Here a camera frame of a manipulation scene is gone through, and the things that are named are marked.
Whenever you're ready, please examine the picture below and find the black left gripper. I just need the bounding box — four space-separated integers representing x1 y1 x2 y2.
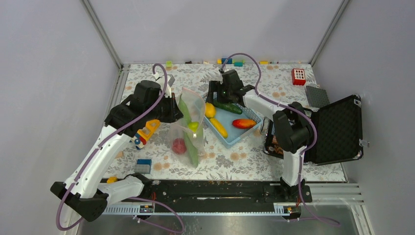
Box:
146 92 184 123

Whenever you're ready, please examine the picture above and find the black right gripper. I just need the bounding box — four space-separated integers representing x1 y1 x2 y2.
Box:
206 81 233 104

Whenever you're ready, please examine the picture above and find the yellow lemon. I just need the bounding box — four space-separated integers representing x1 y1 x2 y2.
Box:
205 102 216 118

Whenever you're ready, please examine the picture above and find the green apple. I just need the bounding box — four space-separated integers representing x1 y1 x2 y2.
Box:
187 121 199 133

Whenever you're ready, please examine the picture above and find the clear pink zip top bag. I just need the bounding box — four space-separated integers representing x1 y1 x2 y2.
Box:
169 87 206 168

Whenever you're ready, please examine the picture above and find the red apple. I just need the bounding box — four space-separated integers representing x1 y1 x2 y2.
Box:
172 138 187 155

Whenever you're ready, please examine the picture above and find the yellow corn cob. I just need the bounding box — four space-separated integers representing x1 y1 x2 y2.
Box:
209 118 228 139

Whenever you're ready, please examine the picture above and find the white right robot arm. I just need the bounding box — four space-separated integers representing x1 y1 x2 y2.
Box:
207 70 317 202

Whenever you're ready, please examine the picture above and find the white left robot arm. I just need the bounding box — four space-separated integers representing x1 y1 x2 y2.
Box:
50 80 183 222

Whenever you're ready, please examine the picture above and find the dark green cucumber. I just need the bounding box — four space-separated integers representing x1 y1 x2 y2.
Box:
213 100 243 115

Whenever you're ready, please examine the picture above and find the yellow toy truck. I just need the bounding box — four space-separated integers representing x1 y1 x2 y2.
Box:
130 119 161 150

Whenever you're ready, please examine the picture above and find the red orange mango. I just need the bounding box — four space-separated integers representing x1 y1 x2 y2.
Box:
232 118 257 129

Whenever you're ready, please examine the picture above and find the light blue plastic basket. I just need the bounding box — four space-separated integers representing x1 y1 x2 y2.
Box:
204 104 263 148

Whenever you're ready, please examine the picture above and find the blue building block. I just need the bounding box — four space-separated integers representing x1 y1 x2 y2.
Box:
137 159 152 166

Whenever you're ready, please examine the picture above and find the grey building block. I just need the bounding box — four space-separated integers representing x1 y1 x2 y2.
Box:
134 164 151 174

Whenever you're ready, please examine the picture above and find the red window block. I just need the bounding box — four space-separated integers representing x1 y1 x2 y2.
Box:
291 68 306 86

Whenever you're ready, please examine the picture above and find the small yellow toy piece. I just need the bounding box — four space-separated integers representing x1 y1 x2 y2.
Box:
106 177 118 184

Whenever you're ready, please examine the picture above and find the brown patterned roll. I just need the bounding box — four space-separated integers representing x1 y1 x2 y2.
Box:
269 136 283 158

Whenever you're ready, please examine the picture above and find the grey building baseplate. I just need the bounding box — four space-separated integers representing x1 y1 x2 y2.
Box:
305 86 330 108

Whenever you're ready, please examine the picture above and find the black open carrying case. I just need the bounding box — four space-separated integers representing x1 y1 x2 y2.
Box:
263 94 364 166

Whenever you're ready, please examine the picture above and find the blue block at wall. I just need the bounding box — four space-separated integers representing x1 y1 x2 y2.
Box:
222 58 233 64

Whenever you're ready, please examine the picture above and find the teal block at wall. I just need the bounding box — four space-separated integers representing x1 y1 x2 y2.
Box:
233 61 244 67

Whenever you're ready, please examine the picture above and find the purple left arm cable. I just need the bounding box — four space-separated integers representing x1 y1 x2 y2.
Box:
55 63 185 235

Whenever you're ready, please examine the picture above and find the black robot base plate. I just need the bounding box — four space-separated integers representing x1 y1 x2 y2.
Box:
139 180 313 213

